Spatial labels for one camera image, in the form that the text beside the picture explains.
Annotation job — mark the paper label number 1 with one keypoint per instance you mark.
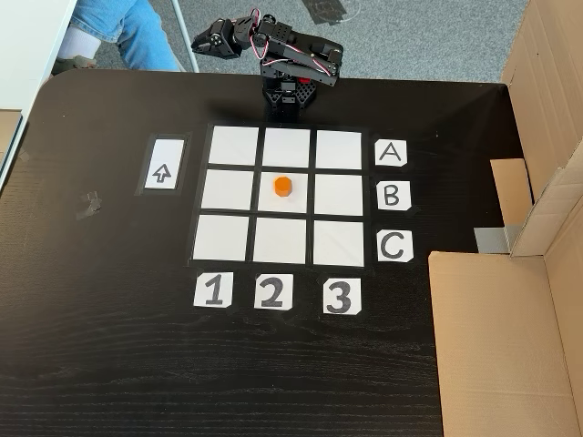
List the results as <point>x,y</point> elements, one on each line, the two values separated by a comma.
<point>200,282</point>

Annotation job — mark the white metal table leg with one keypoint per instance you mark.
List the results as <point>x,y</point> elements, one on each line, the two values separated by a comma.
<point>184,36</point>

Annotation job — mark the paper label number 3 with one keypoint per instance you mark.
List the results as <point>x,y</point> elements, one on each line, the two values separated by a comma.
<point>329,296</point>

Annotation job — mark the person's leg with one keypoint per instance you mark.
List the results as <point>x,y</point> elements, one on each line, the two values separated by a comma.
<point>136,32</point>

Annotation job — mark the paper label letter A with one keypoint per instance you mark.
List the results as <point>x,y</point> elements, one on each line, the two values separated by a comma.
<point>380,161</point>

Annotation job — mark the paper label letter B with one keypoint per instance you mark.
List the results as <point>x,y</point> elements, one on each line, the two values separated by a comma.
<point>405,202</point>

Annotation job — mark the white table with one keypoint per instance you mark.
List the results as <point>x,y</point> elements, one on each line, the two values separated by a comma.
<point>27,45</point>

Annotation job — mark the white paper grid square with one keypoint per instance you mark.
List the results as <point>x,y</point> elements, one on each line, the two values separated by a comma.
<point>268,202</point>
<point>228,190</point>
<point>338,243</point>
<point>233,145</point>
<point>339,150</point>
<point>286,147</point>
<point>221,237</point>
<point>338,195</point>
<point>279,240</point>

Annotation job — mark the person's foot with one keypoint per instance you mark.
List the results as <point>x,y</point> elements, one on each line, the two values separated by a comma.
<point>77,45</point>

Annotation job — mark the black floor tape patch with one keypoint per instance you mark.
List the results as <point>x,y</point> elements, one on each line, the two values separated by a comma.
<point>325,9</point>

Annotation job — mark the brown cardboard screen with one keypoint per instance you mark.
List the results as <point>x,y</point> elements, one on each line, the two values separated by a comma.
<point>501,341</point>

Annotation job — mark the white arrow paper sheet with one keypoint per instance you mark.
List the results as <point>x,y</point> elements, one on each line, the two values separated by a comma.
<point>164,155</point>

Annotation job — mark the paper label number 2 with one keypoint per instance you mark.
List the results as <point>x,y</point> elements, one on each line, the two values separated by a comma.
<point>260,282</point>

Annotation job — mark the round orange token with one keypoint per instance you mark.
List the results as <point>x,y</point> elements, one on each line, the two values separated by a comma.
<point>283,186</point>

